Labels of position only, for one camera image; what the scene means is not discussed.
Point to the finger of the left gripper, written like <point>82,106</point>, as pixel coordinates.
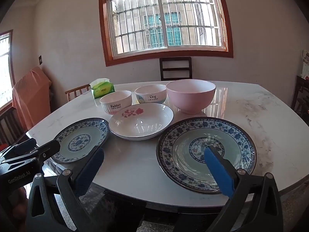
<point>18,149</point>
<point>42,153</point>

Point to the papers on cabinet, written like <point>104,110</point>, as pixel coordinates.
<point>305,65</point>

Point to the light wooden chair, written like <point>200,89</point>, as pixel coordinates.
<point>75,92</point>

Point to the large pink bowl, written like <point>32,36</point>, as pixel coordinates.
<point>191,96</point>

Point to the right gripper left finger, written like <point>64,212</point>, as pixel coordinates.
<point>74,183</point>

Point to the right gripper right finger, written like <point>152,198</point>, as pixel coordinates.
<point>265,210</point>

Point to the green tissue pack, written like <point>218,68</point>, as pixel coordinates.
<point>101,87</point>

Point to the large blue floral plate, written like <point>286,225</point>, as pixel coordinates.
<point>183,151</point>

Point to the dark wooden bench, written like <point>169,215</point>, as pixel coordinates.
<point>12,132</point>

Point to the side window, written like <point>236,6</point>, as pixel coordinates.
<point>6,65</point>

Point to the dark wooden chair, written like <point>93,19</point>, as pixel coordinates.
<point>188,68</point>

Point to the white Rabbit bowl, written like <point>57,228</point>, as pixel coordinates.
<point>116,101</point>

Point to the white Dog bowl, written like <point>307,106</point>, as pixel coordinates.
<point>155,93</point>

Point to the white pink-flower plate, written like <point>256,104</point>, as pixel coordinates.
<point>141,121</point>

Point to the small blue floral plate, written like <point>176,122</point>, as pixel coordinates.
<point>78,139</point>

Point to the orange cloth-covered furniture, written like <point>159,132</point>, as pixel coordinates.
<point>31,98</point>

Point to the large barred window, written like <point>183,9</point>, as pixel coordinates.
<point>135,30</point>

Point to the dark wooden side cabinet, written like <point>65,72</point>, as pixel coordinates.
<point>300,98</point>

